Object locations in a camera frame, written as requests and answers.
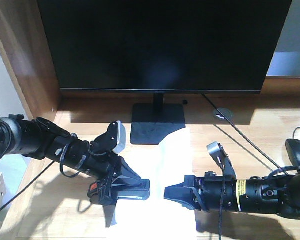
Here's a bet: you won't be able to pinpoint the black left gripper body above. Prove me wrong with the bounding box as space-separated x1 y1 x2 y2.
84 134 118 180

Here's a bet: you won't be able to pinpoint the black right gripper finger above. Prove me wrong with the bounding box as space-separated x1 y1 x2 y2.
164 183 197 210

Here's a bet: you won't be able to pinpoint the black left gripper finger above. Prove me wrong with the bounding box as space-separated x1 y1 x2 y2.
97 175 117 206
112 156 142 187

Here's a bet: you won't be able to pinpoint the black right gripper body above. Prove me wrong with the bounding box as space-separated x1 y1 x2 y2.
183 171 237 212

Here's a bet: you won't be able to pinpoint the black stapler with orange label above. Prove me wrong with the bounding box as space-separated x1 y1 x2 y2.
87 179 150 205

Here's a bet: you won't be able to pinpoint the white paper sheets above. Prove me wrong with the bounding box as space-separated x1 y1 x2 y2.
108 128 196 240

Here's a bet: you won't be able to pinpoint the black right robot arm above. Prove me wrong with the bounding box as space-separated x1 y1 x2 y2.
164 166 300 220

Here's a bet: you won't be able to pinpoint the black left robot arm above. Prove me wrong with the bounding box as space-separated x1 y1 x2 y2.
0 114 150 206

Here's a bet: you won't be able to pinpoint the wooden desk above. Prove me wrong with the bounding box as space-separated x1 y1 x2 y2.
0 0 300 240

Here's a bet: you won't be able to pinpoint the black computer mouse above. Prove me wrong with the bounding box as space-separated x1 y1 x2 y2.
285 138 300 172

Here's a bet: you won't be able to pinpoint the black computer monitor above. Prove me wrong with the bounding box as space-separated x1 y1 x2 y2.
37 0 291 145

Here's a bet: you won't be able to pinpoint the black right camera cable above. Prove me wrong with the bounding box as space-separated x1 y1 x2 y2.
216 157 227 240

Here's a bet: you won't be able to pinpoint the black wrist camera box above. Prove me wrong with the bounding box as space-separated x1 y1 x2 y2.
107 120 126 154

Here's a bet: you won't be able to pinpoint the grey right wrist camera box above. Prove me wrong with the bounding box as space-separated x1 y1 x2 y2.
207 141 227 165

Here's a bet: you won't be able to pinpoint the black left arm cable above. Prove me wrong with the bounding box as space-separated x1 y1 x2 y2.
0 161 54 218

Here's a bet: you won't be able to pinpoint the grey desk cable grommet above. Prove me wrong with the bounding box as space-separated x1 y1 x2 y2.
212 107 233 121

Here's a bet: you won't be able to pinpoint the black monitor cable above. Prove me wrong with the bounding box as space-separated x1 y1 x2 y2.
201 93 283 171

